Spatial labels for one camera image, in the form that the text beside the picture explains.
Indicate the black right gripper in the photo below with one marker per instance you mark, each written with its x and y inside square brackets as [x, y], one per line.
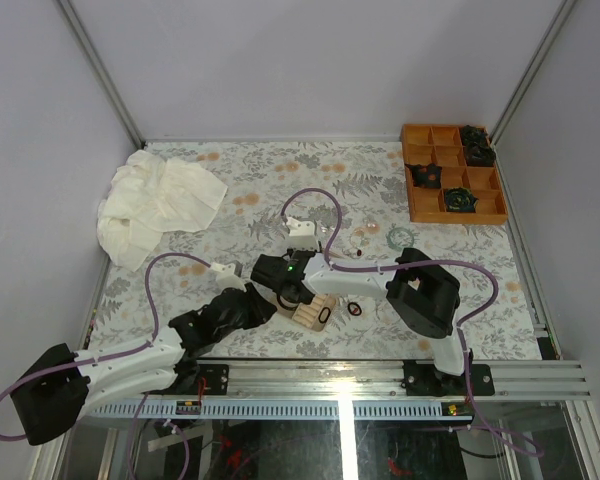
[292, 252]

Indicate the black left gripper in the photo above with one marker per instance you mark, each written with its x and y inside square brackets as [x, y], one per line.
[262, 310]

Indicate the beige jewelry box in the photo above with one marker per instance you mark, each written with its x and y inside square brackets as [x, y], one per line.
[313, 317]

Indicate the black bangle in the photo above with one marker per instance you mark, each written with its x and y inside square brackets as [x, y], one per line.
[285, 305]

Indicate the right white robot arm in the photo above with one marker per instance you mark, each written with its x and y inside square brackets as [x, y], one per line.
[422, 293]

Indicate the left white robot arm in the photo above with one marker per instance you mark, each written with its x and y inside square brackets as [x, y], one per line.
[63, 386]

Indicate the white crumpled cloth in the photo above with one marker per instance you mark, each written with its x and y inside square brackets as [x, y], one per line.
[150, 196]

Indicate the black flower orange dots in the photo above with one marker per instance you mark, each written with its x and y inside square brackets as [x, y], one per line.
[425, 176]

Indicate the floral patterned tablecloth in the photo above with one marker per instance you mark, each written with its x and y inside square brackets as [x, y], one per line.
[343, 200]

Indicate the black flower green swirls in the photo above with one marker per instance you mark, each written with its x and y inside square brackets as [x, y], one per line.
[459, 200]

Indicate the orange wooden divided tray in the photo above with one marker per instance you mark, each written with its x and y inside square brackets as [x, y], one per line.
[442, 145]

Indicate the black fabric flower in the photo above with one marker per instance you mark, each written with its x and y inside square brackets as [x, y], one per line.
[479, 155]
[472, 134]

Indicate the black fabric flower top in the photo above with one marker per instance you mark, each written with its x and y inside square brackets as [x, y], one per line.
[472, 134]

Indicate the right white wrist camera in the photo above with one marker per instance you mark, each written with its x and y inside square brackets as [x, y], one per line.
[301, 235]

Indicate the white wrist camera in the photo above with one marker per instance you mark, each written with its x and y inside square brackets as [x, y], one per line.
[228, 275]
[301, 235]

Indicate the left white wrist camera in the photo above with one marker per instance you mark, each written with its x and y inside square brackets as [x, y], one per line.
[228, 275]

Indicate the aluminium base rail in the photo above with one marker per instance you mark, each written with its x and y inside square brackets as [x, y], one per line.
[277, 389]

